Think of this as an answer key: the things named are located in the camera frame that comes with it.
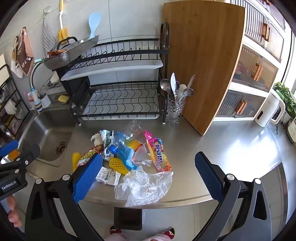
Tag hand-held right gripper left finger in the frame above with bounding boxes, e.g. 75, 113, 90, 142
24, 153, 104, 241

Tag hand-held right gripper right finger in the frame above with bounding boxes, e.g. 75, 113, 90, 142
192, 152, 273, 241

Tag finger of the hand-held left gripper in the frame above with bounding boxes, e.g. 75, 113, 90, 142
0, 140, 19, 157
0, 144, 41, 179

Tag white milk packet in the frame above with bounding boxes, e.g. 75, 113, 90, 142
95, 166, 121, 186

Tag red yellow snack packet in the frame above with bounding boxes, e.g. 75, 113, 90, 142
77, 145, 103, 167

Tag yellow foam net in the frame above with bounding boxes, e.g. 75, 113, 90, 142
108, 158, 129, 175
72, 152, 81, 172

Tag white tissue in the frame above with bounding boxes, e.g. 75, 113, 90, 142
91, 133, 103, 147

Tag clear plastic bag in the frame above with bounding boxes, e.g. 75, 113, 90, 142
114, 166, 174, 208

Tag black waste bin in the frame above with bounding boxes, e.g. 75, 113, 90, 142
113, 206, 142, 231

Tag person's left hand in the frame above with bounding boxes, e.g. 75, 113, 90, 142
6, 196, 23, 229

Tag black shelf rack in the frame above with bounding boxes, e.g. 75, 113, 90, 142
0, 65, 25, 138

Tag stainless steel sink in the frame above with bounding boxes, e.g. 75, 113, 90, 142
17, 109, 80, 167

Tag white glove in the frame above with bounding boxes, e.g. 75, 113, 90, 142
3, 100, 18, 114

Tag green white wrapper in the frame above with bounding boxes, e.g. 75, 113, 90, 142
98, 130, 115, 161

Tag blue plastic packet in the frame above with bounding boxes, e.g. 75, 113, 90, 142
117, 132, 136, 171

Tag orange candy packet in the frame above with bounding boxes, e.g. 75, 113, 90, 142
146, 138, 172, 173

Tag white cup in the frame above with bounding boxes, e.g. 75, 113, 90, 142
39, 93, 51, 108

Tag small clear wrapper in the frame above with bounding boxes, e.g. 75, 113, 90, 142
132, 145, 153, 167

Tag orange yellow wrapper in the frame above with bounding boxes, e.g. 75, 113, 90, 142
127, 139, 144, 151

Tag pink fleece pants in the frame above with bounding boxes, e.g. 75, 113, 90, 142
103, 233, 162, 241

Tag crushed clear plastic bottle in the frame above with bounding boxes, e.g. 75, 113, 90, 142
109, 120, 142, 156

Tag pink plastic packet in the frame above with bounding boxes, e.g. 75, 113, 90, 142
143, 130, 158, 149

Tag glass utensil holder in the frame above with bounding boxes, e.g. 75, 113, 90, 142
165, 94, 185, 126

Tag black dish rack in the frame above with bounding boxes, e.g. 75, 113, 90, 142
55, 22, 170, 126

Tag brown hanging towel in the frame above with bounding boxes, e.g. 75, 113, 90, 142
11, 36, 31, 77

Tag white electric kettle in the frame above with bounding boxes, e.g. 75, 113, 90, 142
254, 89, 286, 127

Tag white drip tray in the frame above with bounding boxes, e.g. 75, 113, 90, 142
60, 59, 163, 81
82, 88, 162, 120

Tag white spoon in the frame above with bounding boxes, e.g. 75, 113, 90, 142
177, 84, 187, 101

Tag white pot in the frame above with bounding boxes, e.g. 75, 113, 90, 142
287, 120, 296, 143

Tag thin bottle brush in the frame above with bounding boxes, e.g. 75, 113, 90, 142
185, 75, 195, 93

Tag metal colander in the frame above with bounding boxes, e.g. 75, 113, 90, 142
43, 51, 81, 70

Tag metal table knife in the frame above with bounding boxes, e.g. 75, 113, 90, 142
170, 72, 178, 101

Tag pink hanging towel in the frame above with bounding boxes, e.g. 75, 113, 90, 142
20, 27, 35, 57

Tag large metal spoon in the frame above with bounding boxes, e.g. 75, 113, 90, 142
160, 79, 171, 99

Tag green potted plant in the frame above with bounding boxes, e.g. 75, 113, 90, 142
273, 82, 296, 118

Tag grey hanging cloth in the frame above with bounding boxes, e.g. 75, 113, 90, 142
42, 17, 58, 52

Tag bamboo cutting board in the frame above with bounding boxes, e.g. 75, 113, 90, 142
162, 0, 245, 136

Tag stainless steel pan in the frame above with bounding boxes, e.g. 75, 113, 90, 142
47, 35, 100, 57

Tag yellow sponge brush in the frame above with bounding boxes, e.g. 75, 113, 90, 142
57, 0, 70, 42

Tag white storage cabinet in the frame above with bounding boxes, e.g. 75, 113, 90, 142
211, 0, 287, 122

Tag blue rice paddle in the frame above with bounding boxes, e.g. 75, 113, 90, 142
88, 12, 101, 39

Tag black wire basket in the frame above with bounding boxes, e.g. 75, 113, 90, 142
41, 75, 63, 90

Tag grey faucet hose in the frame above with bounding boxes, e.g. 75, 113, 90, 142
29, 61, 48, 98

